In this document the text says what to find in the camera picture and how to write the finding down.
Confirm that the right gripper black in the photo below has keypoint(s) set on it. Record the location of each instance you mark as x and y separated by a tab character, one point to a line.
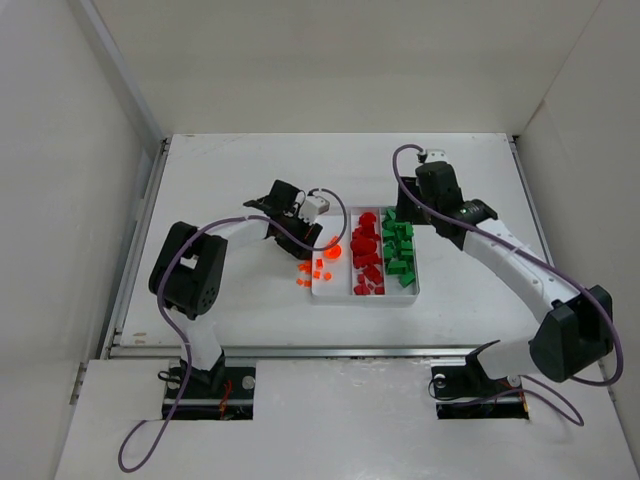
406	209

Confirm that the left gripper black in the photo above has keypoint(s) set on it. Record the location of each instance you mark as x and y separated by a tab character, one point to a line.
298	238

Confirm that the red round flower lego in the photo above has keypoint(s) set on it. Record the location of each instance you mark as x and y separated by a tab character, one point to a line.
361	245

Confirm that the dark red long lego brick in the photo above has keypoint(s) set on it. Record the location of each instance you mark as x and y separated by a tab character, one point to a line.
363	261

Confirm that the red half-round lego base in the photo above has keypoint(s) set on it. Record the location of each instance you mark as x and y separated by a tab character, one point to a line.
367	219

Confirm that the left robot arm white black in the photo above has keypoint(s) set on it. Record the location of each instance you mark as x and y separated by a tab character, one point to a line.
186	278

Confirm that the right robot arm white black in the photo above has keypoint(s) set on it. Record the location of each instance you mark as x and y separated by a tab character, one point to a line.
575	323

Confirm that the orange round lego piece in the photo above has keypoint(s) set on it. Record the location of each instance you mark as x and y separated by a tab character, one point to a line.
333	253

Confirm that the white three-compartment tray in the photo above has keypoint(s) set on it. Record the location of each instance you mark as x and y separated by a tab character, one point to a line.
370	285

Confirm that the green lego brick in tray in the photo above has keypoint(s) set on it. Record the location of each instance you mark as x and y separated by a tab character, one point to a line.
407	279

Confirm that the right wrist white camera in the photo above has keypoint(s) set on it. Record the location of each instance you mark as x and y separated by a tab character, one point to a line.
431	155

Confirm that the wrist white camera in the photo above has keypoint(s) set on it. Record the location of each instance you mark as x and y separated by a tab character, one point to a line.
431	155
312	207

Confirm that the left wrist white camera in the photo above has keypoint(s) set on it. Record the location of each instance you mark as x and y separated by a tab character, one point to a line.
312	207

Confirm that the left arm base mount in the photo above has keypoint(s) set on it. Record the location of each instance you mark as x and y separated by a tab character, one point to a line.
226	393

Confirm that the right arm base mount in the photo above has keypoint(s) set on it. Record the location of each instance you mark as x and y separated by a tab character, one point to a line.
463	391

